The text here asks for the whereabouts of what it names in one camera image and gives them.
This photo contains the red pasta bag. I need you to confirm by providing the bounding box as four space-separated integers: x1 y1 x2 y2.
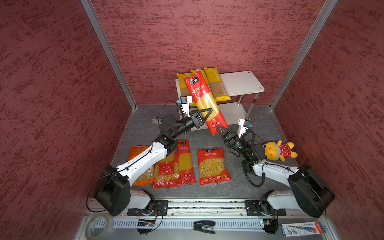
197 148 232 186
153 153 181 189

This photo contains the red spaghetti pack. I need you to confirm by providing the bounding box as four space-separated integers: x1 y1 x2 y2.
177 140 197 185
185 75 228 135

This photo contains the yellow spaghetti pack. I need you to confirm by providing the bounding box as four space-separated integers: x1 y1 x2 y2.
177 73 192 97
191 69 210 87
204 67 231 102

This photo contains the left corner aluminium post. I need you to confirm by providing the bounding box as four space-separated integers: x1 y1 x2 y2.
81 0 137 111

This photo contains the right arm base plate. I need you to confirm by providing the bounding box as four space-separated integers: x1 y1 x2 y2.
245 200 287 217

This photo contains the corner aluminium post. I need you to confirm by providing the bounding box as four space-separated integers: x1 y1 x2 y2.
81 0 137 111
269 0 338 112

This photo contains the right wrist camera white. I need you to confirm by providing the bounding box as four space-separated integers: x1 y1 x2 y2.
237 119 253 138

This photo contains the white two-tier shelf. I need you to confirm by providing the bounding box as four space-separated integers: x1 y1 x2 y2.
177 71 265 129

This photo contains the white blue toothpaste box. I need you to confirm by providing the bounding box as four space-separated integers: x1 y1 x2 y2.
281 221 326 237

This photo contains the clear tape roll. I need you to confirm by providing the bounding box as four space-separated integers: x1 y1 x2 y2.
85 214 114 240

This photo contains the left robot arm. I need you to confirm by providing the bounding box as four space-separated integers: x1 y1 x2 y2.
91 108 213 217

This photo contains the right corner aluminium post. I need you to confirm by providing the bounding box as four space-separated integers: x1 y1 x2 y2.
269 0 338 112

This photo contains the yellow plush toy red dress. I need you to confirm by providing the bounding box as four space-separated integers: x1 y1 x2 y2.
265 140 298 162

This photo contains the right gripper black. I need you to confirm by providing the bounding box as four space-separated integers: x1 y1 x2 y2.
217 123 250 159

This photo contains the orange pasta bag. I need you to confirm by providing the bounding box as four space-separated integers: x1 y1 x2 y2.
128 146 155 186

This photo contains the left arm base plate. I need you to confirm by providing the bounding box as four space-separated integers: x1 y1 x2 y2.
127 200 169 217

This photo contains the white black stapler on floor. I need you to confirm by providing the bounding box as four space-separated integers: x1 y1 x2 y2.
152 117 162 125

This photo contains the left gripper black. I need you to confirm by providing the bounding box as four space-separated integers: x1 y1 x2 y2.
171 106 212 138

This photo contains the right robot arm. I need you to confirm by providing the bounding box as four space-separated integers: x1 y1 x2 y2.
217 126 336 218

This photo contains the black stapler front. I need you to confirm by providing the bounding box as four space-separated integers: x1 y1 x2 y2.
193 220 216 235

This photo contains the aluminium front rail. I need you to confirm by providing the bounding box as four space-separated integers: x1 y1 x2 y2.
75 198 339 240

